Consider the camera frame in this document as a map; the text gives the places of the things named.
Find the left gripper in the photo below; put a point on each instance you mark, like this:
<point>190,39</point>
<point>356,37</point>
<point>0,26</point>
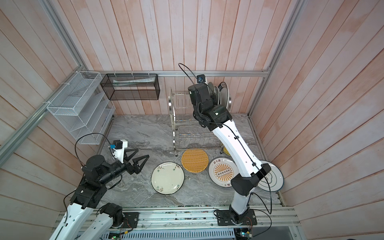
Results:
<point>136,167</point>

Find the white plate green lettered rim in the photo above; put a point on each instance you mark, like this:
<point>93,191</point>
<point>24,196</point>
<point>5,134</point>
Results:
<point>225,98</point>

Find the light green flower plate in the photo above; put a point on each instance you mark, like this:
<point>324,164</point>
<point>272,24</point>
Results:
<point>212,91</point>

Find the small orange sunburst plate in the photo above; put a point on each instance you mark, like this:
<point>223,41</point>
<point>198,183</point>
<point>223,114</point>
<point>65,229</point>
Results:
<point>217,94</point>

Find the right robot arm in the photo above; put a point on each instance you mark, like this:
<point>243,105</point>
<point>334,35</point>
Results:
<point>219,121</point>

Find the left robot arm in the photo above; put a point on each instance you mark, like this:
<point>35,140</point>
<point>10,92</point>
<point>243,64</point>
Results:
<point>86,197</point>

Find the stainless steel dish rack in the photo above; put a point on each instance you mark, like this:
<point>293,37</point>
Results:
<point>187,133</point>

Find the cream floral plate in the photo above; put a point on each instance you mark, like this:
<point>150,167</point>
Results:
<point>167,178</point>

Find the orange woven pattern plate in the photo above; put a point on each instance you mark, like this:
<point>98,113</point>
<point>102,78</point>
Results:
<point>195,160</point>

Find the yellow woven pattern plate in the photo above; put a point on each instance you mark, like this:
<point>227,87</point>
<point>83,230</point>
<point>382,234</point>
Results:
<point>226,151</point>

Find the large orange sunburst plate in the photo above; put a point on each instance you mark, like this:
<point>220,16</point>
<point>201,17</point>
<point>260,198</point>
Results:
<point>222,170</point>

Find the white plate black cloud motif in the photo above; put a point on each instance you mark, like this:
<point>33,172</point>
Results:
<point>274,180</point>

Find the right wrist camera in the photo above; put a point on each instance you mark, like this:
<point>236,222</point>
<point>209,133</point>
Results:
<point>201,79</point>

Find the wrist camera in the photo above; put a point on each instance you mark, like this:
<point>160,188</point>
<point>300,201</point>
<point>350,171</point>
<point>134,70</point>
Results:
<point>201,79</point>
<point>118,149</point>

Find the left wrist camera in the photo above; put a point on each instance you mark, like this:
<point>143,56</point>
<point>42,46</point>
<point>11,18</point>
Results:
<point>118,149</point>

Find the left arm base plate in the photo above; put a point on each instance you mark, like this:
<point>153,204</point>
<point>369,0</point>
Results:
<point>130,220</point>

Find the aluminium frame rail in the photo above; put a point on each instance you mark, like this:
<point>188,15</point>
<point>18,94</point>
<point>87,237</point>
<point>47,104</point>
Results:
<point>184,73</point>

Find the black wire mesh basket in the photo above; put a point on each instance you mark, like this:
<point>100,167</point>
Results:
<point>127,87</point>

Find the white wire mesh shelf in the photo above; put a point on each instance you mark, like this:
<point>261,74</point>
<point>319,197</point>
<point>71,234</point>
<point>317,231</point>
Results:
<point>83,112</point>

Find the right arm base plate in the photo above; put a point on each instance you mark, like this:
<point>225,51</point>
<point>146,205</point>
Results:
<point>223,217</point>

